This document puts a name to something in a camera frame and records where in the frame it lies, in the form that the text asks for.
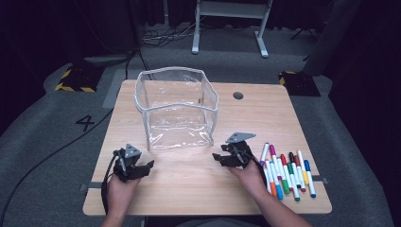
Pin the orange marker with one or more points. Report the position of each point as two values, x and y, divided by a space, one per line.
273 190

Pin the clear plastic bag white trim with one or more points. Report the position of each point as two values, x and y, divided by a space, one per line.
176 126

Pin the light blue marker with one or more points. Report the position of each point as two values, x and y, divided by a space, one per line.
279 193

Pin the grey stand base plate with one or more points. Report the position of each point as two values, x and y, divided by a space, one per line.
107 60

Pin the grey floor strip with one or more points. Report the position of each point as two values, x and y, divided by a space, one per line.
115 90

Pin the dark green marker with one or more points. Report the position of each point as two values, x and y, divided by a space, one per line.
290 169

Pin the grey tape strip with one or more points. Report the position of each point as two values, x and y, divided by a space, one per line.
93 185
321 180

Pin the black tripod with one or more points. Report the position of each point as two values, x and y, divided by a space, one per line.
302 32

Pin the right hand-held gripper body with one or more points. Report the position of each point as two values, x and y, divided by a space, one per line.
241 151

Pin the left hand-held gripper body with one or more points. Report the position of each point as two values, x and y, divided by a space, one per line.
126 164

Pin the purple marker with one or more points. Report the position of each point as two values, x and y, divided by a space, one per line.
265 153

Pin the dark red marker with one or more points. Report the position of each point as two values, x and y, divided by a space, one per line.
297 161

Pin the grey curtain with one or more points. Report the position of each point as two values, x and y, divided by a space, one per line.
331 38

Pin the white metal stand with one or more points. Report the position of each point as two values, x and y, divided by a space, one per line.
231 9

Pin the round black table grommet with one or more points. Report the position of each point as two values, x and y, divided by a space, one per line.
238 95

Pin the person's right hand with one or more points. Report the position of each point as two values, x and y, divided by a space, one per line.
250 178

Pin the yellow marker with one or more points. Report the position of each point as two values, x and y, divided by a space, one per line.
305 178

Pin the black yellow striped base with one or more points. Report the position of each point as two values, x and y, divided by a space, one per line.
80 80
299 85

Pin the magenta marker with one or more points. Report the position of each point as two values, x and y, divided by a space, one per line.
272 150

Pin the person's left hand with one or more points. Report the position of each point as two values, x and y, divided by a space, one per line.
119 194

